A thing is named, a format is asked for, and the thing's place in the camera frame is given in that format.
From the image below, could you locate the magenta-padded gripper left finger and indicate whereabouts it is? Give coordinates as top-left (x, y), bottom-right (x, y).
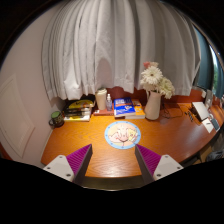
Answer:
top-left (42, 143), bottom-right (93, 185)

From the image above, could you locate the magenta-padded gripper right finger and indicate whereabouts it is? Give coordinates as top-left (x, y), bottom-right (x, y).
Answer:
top-left (134, 144), bottom-right (185, 185)

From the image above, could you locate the round blue-rimmed mouse pad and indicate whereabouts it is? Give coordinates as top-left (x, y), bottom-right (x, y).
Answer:
top-left (104, 120), bottom-right (142, 150)

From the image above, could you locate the dark green mug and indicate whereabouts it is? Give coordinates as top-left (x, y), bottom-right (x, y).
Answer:
top-left (48, 110), bottom-right (65, 129)

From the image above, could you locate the white yellow cover book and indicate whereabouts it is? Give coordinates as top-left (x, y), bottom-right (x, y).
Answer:
top-left (63, 114), bottom-right (92, 123)

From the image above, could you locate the dark spine book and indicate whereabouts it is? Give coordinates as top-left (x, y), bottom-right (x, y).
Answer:
top-left (63, 110), bottom-right (92, 118)

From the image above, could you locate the orange cover book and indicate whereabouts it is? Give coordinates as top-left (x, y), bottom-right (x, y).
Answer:
top-left (124, 99), bottom-right (146, 120)

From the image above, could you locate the white pitcher vase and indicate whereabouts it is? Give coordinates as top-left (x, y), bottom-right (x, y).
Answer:
top-left (143, 90), bottom-right (162, 121)

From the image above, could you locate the white paper sheet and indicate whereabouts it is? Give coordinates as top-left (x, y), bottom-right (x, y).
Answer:
top-left (201, 118), bottom-right (215, 134)

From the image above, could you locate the brown flat book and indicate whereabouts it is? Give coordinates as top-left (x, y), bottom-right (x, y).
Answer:
top-left (92, 108), bottom-right (115, 117)

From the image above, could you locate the white flat device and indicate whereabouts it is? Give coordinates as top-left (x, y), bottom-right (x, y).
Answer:
top-left (191, 101), bottom-right (211, 122)

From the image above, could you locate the blue cover book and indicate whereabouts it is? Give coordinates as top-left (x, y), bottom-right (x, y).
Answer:
top-left (113, 97), bottom-right (137, 118)

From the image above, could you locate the clear spray bottle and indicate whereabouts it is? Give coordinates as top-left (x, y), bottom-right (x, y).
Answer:
top-left (105, 93), bottom-right (113, 112)

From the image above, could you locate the beige lidded cup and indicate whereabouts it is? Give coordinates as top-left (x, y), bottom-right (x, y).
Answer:
top-left (95, 87), bottom-right (108, 111)

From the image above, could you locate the white flower bouquet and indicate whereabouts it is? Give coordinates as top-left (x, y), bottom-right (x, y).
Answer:
top-left (139, 60), bottom-right (176, 100)

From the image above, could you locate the window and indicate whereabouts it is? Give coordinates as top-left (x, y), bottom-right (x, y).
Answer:
top-left (209, 44), bottom-right (224, 101)

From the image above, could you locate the dark teal curtain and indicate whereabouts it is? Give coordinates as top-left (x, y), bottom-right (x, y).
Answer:
top-left (194, 28), bottom-right (214, 91)

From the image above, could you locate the white pleated curtain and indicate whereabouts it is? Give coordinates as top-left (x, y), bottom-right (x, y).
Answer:
top-left (41, 0), bottom-right (202, 101)

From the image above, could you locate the black cable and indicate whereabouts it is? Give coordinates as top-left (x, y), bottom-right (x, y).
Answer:
top-left (159, 103), bottom-right (184, 119)

